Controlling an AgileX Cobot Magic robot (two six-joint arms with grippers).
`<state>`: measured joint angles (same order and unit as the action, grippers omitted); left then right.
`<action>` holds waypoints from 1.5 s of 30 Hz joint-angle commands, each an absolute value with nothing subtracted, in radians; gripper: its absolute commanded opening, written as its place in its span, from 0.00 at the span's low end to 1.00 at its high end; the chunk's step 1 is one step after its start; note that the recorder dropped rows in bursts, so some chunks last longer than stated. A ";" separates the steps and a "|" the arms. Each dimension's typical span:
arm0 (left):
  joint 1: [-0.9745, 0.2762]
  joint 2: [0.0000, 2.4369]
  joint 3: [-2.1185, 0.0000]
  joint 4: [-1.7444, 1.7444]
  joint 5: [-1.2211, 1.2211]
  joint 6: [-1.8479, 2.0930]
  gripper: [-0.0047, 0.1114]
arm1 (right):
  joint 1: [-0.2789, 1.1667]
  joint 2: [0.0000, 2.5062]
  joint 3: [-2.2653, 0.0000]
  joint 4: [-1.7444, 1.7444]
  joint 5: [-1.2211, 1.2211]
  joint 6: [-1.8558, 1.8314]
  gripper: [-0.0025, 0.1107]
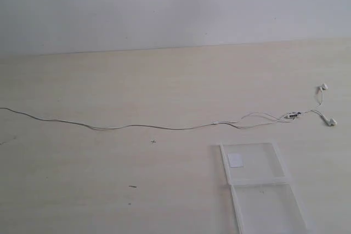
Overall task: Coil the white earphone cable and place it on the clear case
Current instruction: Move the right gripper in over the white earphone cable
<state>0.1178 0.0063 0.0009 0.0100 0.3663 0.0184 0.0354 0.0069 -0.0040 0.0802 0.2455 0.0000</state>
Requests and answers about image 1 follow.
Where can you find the white sticker label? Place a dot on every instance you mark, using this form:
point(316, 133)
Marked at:
point(235, 160)

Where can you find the white wired earphones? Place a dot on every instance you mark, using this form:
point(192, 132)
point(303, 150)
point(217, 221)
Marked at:
point(288, 117)

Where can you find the clear plastic storage case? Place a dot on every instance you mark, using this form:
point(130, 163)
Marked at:
point(262, 192)

